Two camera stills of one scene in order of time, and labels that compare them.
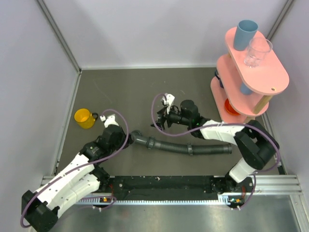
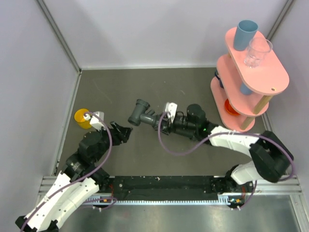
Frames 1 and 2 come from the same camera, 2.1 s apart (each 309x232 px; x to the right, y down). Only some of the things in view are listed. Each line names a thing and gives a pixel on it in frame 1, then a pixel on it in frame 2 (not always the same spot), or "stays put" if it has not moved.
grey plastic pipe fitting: [150, 142] -> [139, 114]
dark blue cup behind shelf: [217, 74] stays put
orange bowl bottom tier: [229, 108] stays put
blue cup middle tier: [245, 90] stays put
